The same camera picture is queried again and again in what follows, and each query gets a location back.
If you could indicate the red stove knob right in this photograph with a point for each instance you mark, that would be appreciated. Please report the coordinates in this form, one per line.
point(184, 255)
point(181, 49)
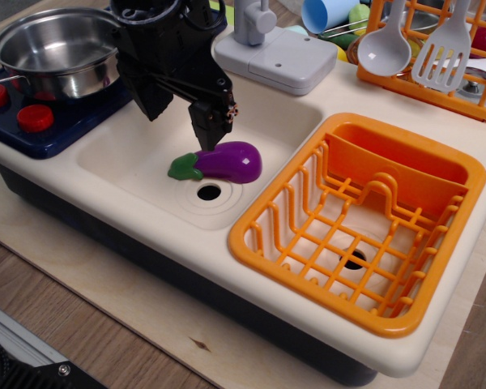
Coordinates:
point(35, 118)

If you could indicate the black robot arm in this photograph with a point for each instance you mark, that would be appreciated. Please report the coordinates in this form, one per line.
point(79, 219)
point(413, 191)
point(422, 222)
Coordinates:
point(164, 50)

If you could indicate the black metal mount bracket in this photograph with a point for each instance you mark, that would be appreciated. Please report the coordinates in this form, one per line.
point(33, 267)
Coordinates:
point(18, 374)

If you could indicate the light blue plastic cup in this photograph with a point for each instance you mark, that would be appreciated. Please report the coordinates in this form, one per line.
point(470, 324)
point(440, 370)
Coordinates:
point(320, 15)

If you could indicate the grey toy faucet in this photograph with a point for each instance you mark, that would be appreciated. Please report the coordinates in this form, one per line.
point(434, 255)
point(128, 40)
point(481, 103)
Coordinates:
point(280, 58)

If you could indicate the purple toy eggplant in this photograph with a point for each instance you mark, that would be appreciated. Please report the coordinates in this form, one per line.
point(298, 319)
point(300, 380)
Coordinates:
point(238, 162)

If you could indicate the grey toy slotted spatula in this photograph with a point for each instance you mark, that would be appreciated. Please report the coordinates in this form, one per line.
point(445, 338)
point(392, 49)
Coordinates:
point(442, 62)

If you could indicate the light plywood base board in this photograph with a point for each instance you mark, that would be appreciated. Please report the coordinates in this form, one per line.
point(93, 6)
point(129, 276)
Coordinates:
point(130, 329)

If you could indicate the orange utensil rack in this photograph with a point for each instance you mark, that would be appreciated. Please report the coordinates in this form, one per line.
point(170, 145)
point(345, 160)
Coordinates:
point(419, 21)

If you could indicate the navy blue toy stove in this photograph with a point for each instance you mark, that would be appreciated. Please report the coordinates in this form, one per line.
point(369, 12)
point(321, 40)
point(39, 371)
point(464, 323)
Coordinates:
point(72, 118)

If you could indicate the stainless steel pan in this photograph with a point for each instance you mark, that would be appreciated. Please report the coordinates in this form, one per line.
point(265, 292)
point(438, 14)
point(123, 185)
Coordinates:
point(60, 54)

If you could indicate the green toy vegetable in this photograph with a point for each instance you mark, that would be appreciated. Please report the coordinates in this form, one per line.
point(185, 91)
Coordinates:
point(343, 41)

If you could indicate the grey toy ladle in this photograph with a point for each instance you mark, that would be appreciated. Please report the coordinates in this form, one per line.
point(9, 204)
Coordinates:
point(386, 52)

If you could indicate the orange dish drainer basket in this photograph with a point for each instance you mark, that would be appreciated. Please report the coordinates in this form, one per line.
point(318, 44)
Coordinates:
point(363, 221)

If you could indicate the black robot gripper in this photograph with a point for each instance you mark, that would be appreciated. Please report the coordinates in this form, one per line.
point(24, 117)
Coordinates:
point(163, 54)

